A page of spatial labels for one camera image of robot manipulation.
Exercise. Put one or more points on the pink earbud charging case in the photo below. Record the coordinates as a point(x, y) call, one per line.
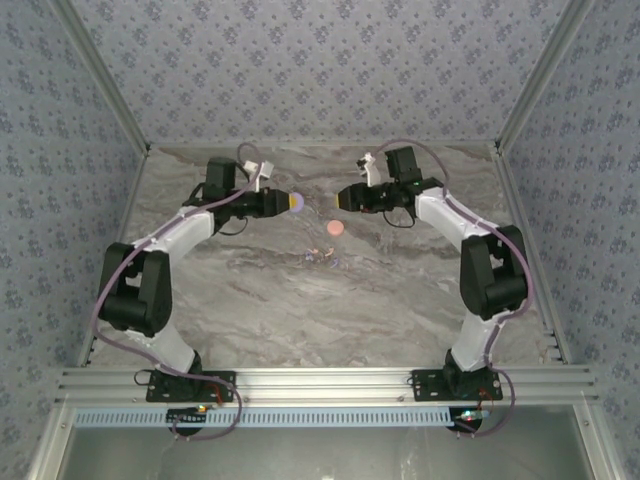
point(335, 228)

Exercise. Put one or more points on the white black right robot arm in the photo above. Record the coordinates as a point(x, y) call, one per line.
point(445, 215)

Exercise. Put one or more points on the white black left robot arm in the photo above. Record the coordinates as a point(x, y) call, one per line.
point(190, 227)

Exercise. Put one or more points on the thin aluminium edge strip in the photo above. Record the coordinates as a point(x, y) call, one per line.
point(300, 144)

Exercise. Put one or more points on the small controller board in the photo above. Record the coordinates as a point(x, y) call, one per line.
point(470, 417)
point(187, 416)

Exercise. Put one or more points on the grey metal sheet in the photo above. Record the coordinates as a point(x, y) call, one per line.
point(325, 455)

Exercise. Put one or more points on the aluminium side rail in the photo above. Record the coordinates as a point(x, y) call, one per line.
point(131, 200)
point(512, 200)

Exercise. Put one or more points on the aluminium mounting rail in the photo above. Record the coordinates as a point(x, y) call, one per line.
point(325, 385)

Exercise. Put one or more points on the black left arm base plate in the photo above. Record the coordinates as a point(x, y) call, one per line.
point(220, 385)

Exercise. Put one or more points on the aluminium frame post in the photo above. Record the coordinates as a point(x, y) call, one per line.
point(106, 75)
point(541, 75)

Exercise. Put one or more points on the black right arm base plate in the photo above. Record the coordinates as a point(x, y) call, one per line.
point(430, 387)

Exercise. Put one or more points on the aluminium frame leg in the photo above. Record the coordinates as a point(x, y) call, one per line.
point(597, 445)
point(50, 445)

